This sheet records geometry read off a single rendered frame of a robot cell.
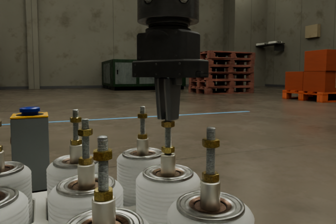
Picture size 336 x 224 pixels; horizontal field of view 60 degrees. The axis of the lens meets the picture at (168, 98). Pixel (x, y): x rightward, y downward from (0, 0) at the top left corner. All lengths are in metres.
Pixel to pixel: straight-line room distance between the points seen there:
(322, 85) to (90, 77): 6.95
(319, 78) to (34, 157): 4.54
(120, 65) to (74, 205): 7.41
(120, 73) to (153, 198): 7.37
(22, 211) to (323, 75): 4.65
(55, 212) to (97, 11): 9.60
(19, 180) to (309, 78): 4.75
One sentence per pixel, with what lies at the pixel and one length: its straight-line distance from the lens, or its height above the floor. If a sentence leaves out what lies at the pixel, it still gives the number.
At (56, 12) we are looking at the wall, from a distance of 9.80.
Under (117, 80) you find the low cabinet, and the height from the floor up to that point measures 0.28.
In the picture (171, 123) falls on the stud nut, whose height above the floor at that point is 0.33.
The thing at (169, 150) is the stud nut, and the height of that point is 0.29.
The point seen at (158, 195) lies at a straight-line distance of 0.41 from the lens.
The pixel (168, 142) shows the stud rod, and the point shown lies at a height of 0.30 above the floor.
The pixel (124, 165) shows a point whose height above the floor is 0.24.
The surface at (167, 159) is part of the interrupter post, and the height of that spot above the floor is 0.28.
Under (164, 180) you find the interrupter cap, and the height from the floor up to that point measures 0.25.
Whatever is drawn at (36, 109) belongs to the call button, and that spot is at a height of 0.33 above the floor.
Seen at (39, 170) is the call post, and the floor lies 0.20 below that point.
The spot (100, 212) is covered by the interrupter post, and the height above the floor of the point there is 0.27.
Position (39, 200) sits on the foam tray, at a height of 0.18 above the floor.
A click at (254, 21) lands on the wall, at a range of 11.38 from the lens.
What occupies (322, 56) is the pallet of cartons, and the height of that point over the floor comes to 0.67.
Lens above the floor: 0.40
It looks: 4 degrees down
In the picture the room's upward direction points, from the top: straight up
